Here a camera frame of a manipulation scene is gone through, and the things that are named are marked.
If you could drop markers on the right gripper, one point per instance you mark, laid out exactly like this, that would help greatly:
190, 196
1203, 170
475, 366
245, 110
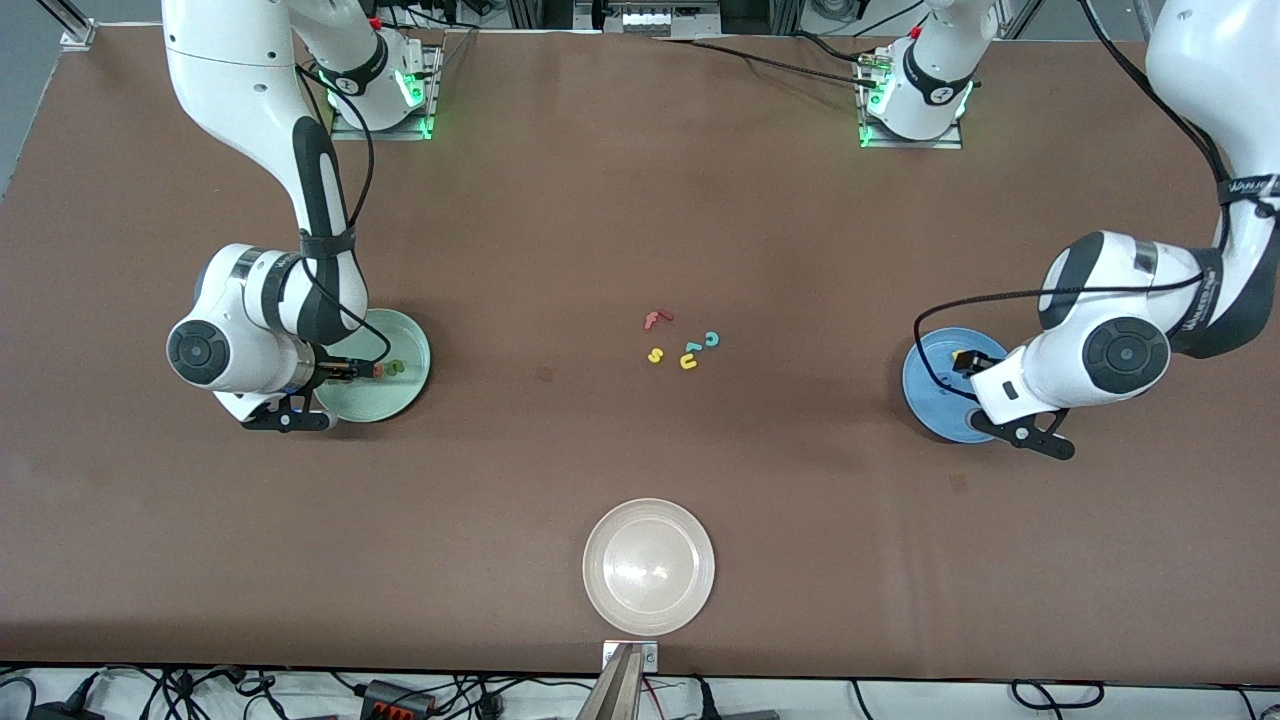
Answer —
330, 372

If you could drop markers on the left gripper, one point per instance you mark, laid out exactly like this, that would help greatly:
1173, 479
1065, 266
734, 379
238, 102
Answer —
973, 364

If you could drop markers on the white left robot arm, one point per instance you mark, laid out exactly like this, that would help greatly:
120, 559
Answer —
1220, 60

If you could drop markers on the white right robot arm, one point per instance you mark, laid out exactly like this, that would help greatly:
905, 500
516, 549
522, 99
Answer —
230, 60

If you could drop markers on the green plate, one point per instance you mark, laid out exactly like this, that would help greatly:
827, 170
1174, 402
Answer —
390, 400

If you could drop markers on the blue plate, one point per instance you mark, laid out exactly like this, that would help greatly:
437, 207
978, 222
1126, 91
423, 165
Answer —
945, 425

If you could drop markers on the black orange power strip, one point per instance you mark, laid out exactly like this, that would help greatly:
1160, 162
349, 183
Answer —
395, 700

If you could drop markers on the white plate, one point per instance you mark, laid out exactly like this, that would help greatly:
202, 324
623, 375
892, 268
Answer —
648, 566

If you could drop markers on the black floor plug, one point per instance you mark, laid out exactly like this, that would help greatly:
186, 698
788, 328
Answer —
703, 700

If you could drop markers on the black power adapter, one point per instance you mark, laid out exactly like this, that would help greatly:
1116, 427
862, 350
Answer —
60, 712

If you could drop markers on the grey terminal box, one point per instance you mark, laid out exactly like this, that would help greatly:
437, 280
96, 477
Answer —
660, 18

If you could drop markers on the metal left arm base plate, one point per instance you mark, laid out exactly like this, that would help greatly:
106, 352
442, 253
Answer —
945, 143

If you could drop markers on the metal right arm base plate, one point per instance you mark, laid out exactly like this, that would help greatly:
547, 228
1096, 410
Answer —
418, 134

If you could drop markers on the aluminium camera mount post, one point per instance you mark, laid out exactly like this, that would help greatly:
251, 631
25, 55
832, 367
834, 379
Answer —
615, 695

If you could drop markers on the aluminium corner bracket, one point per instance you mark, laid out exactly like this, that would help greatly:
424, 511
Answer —
78, 36

